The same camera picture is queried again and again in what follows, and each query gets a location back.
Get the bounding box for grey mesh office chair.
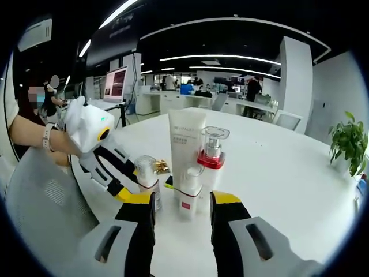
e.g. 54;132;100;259
5;147;100;260

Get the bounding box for white office chair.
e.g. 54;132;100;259
272;111;305;132
212;93;230;112

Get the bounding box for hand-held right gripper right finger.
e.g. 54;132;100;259
209;190;321;277

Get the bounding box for blue packet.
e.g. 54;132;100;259
356;178;367;200

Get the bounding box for white wristwatch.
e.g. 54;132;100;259
42;122;58;152

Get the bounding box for white office desks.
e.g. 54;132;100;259
138;91;277;116

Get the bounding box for person's white shirt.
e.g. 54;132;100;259
2;53;20;164

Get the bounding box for green and navy skincare sachet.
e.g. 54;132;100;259
164;174;177;190

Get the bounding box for white skincare bottle red collar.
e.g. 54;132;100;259
197;125;231;214

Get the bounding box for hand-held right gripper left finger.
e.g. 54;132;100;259
77;190;158;277

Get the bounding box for large dark display panel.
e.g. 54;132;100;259
85;17;139;69

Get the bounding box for computer monitor pink screen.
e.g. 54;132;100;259
103;65;128;103

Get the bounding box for white skincare bottle red square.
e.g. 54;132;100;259
172;166;204;222
134;155;163;211

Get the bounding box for gold foil skincare sachet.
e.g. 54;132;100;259
154;158;171;175

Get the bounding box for white skincare tube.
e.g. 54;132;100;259
168;108;208;200

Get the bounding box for potted green plant white pot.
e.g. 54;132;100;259
328;111;369;178

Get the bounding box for person's left hand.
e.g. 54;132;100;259
51;128;83;168

